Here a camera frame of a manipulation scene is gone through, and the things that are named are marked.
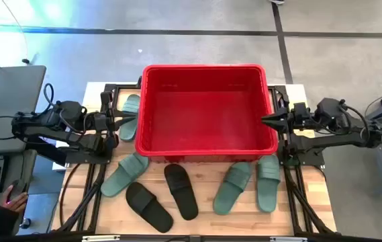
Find thin white floor cable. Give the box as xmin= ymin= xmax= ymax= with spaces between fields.
xmin=1 ymin=0 xmax=31 ymax=65

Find green rubber slide sandal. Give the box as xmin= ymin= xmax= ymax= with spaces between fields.
xmin=256 ymin=154 xmax=281 ymax=214
xmin=100 ymin=153 xmax=150 ymax=198
xmin=212 ymin=161 xmax=254 ymax=216
xmin=119 ymin=93 xmax=142 ymax=143

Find red plastic bin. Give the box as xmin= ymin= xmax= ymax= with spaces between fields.
xmin=134 ymin=63 xmax=279 ymax=164

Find black aluminium frame rail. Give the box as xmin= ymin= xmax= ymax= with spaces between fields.
xmin=9 ymin=231 xmax=382 ymax=242

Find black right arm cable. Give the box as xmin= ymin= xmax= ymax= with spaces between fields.
xmin=340 ymin=103 xmax=371 ymax=136

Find silver metal bracket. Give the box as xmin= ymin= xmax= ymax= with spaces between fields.
xmin=270 ymin=236 xmax=309 ymax=242
xmin=82 ymin=235 xmax=121 ymax=242

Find black rubber slide sandal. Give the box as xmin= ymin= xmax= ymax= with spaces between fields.
xmin=163 ymin=163 xmax=199 ymax=222
xmin=125 ymin=181 xmax=175 ymax=234

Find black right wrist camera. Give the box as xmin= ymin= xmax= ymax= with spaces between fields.
xmin=293 ymin=102 xmax=310 ymax=117

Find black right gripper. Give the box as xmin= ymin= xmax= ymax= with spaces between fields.
xmin=260 ymin=106 xmax=313 ymax=134

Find black cable on table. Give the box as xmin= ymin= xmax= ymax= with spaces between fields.
xmin=58 ymin=163 xmax=81 ymax=230

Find grey desk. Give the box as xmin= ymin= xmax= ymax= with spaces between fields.
xmin=0 ymin=65 xmax=47 ymax=155

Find dark handheld device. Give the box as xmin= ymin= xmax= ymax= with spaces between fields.
xmin=7 ymin=179 xmax=27 ymax=202

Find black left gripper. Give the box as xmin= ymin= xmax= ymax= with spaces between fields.
xmin=91 ymin=110 xmax=138 ymax=134

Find person's hand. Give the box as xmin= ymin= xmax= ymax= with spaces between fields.
xmin=0 ymin=184 xmax=29 ymax=214

